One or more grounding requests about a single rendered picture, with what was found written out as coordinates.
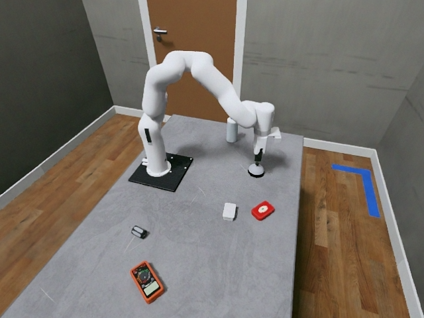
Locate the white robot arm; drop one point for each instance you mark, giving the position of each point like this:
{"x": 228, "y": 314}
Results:
{"x": 246, "y": 114}

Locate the silver service bell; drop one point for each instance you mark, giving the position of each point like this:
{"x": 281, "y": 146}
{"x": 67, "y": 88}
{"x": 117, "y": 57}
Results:
{"x": 256, "y": 170}

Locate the white plastic bottle with blue cap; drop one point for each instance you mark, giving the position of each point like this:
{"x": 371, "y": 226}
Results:
{"x": 232, "y": 130}

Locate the orange pocket multimeter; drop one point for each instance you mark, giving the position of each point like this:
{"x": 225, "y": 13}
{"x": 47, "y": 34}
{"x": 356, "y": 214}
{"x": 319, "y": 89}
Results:
{"x": 147, "y": 282}

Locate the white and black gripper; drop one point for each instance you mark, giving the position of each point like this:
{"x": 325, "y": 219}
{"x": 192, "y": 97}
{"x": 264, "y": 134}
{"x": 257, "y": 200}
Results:
{"x": 259, "y": 145}

